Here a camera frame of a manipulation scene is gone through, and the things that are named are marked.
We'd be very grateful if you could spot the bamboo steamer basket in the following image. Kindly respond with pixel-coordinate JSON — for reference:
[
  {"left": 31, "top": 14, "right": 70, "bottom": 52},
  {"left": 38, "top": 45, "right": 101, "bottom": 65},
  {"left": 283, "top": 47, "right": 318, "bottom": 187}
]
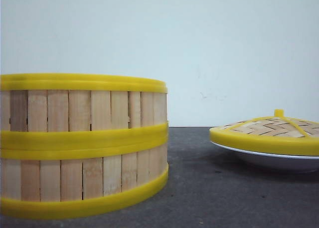
[
  {"left": 1, "top": 143, "right": 168, "bottom": 220},
  {"left": 0, "top": 73, "right": 168, "bottom": 160}
]

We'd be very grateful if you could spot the bamboo steamer lid yellow rim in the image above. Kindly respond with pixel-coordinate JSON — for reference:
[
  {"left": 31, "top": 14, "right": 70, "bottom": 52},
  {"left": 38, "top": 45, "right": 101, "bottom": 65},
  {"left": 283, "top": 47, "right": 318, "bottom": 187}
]
[{"left": 209, "top": 109, "right": 319, "bottom": 158}]

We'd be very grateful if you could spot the white plate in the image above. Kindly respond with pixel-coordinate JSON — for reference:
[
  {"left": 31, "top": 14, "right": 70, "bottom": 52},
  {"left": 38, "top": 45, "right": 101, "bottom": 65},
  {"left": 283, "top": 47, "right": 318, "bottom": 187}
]
[{"left": 211, "top": 141, "right": 319, "bottom": 173}]

